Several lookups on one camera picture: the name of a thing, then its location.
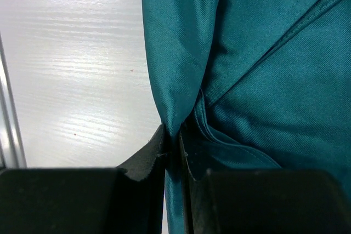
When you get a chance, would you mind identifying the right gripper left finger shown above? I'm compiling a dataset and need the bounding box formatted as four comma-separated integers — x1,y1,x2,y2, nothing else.
1,125,166,233

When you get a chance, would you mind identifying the right table edge rail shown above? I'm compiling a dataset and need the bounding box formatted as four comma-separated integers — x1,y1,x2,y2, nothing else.
1,45,27,168

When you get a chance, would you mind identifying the teal cloth napkin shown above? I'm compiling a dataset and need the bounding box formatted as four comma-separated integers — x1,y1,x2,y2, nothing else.
142,0,350,233

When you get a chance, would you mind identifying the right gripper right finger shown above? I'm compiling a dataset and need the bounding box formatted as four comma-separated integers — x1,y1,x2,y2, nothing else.
179,132,350,233

